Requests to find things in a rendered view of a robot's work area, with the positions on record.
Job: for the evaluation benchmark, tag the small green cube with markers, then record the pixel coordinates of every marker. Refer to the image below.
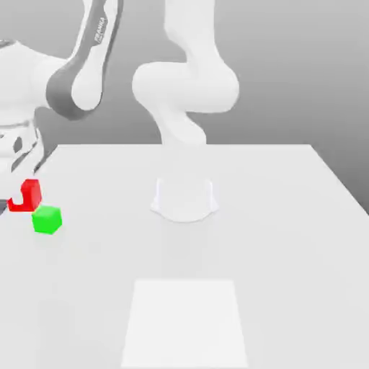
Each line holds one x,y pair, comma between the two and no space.
46,220

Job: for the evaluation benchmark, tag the small red cube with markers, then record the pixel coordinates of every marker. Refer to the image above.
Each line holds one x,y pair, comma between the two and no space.
31,196

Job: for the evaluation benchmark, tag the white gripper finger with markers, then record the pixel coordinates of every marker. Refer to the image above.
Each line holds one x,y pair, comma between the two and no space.
15,188

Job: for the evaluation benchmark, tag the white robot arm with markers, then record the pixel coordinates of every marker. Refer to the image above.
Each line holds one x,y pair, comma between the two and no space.
184,86

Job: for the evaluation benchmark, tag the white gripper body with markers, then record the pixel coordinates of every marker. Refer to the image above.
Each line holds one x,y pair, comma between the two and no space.
17,168

